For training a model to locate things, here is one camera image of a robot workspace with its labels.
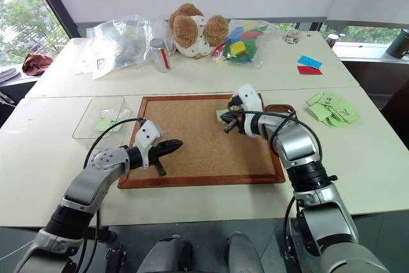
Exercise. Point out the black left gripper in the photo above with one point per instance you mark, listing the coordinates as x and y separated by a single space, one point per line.
158 161

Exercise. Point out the brown tray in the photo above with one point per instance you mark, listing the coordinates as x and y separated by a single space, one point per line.
278 108

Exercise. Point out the red-brown cloth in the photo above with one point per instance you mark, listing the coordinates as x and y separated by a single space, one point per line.
36 63

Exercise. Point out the dark green mug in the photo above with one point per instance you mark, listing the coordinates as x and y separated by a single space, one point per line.
397 43

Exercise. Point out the small clear jar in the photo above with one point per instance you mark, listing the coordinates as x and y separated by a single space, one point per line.
292 37

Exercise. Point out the brown and white plush bear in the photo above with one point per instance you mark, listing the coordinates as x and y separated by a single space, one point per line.
191 36

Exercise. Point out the clear plastic bag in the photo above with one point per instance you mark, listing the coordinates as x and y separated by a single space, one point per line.
124 43

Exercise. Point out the plain green paper note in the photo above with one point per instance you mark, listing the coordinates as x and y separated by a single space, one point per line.
219 113

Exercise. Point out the glass jar with silver lid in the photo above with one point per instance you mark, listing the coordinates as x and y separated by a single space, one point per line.
160 55

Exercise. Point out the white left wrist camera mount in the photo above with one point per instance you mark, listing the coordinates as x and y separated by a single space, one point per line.
147 132

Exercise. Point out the bag of colourful blocks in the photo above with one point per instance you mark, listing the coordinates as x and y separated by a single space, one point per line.
246 44

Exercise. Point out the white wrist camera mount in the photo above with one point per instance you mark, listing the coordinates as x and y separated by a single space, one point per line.
147 132
250 97

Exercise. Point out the clear plastic box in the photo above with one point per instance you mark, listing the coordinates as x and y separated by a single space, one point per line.
102 110

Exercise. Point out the dark rounded grey shape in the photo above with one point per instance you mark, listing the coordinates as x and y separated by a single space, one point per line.
166 255
244 254

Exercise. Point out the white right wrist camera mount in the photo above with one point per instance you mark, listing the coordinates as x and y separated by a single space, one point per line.
250 97

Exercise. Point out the black window frame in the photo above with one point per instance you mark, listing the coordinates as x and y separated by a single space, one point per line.
56 1

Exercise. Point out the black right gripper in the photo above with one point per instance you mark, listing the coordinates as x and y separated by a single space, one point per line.
240 124

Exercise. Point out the black bracket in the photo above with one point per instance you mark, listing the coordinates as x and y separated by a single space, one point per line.
115 258

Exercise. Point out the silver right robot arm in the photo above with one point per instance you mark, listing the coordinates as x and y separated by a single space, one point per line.
300 148

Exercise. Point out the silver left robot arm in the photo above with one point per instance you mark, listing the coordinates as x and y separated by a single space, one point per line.
96 183

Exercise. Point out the grey flat object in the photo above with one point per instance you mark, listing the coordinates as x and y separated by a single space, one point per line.
9 74

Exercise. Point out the wood-framed cork board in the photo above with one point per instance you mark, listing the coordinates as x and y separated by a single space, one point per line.
198 145

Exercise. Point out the green note with handwriting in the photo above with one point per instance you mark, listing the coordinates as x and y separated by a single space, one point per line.
107 124

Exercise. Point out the dark red can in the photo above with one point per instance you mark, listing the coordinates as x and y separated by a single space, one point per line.
332 41

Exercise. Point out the blue paper note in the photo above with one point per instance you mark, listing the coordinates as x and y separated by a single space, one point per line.
309 61

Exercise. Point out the red paper note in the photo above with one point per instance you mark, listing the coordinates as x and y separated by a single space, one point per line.
309 70

